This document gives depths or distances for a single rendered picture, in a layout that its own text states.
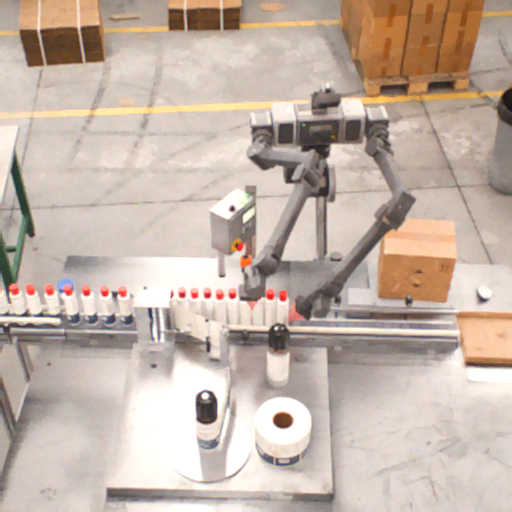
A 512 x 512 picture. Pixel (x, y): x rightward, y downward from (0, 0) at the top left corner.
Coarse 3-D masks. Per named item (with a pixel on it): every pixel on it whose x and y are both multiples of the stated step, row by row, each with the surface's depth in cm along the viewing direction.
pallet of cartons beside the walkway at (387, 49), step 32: (352, 0) 664; (384, 0) 590; (416, 0) 593; (448, 0) 596; (480, 0) 599; (352, 32) 667; (384, 32) 607; (416, 32) 610; (448, 32) 612; (384, 64) 625; (416, 64) 628; (448, 64) 631
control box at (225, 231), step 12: (240, 192) 314; (228, 204) 309; (240, 204) 309; (216, 216) 306; (228, 216) 303; (240, 216) 307; (252, 216) 315; (216, 228) 310; (228, 228) 305; (240, 228) 311; (252, 228) 319; (216, 240) 314; (228, 240) 310; (240, 240) 315; (228, 252) 314
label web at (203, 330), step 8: (176, 312) 330; (184, 312) 327; (192, 312) 324; (176, 320) 333; (184, 320) 330; (192, 320) 327; (200, 320) 324; (176, 328) 337; (184, 328) 334; (200, 328) 328; (208, 328) 322; (216, 328) 322; (200, 336) 331; (208, 336) 325; (216, 336) 325; (208, 344) 329; (216, 344) 329
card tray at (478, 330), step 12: (468, 312) 351; (480, 312) 351; (492, 312) 351; (504, 312) 351; (468, 324) 350; (480, 324) 350; (492, 324) 350; (504, 324) 350; (468, 336) 345; (480, 336) 345; (492, 336) 345; (504, 336) 345; (468, 348) 340; (480, 348) 340; (492, 348) 340; (504, 348) 340; (468, 360) 334; (480, 360) 333; (492, 360) 333; (504, 360) 333
